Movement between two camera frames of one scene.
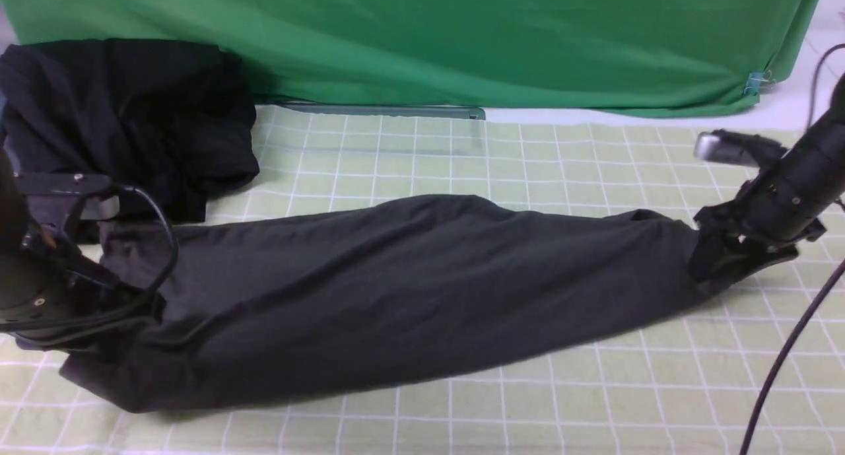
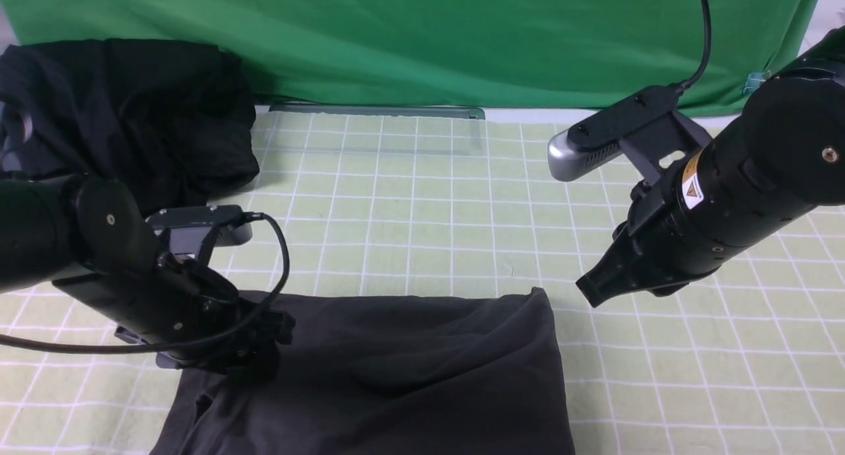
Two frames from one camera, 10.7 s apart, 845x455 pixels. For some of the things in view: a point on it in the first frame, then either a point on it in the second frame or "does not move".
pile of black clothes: [168, 123] does not move
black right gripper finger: [715, 259] to [624, 269]
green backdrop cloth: [646, 47] does not move
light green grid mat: [694, 383] does not move
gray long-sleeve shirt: [265, 308] to [414, 373]
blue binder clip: [757, 79] does not move
